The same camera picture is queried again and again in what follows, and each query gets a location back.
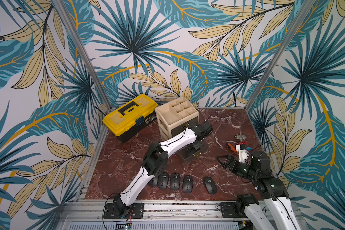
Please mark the red handle metal valve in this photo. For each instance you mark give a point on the red handle metal valve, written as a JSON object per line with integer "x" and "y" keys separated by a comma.
{"x": 241, "y": 138}

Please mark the clear bottom drawer gold handle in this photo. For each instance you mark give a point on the clear bottom drawer gold handle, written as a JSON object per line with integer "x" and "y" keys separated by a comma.
{"x": 188, "y": 160}

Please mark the orange handle screwdriver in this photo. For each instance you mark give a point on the orange handle screwdriver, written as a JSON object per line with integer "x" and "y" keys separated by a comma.
{"x": 232, "y": 147}

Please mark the beige drawer organizer cabinet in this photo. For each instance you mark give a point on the beige drawer organizer cabinet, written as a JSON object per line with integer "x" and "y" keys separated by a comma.
{"x": 174, "y": 116}

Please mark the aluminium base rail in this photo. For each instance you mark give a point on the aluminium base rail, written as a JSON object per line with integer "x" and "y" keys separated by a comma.
{"x": 160, "y": 215}

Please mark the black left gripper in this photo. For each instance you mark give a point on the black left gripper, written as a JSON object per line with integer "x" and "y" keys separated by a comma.
{"x": 198, "y": 146}

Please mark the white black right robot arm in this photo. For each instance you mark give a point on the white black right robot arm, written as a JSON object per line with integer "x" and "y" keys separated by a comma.
{"x": 275, "y": 196}

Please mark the yellow black toolbox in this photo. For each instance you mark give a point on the yellow black toolbox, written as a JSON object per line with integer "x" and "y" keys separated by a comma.
{"x": 131, "y": 118}

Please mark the black computer mouse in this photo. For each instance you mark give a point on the black computer mouse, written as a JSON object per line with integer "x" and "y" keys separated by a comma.
{"x": 154, "y": 181}
{"x": 210, "y": 185}
{"x": 188, "y": 184}
{"x": 163, "y": 180}
{"x": 175, "y": 180}

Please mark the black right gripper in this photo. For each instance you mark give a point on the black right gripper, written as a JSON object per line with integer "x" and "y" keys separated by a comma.
{"x": 233, "y": 163}

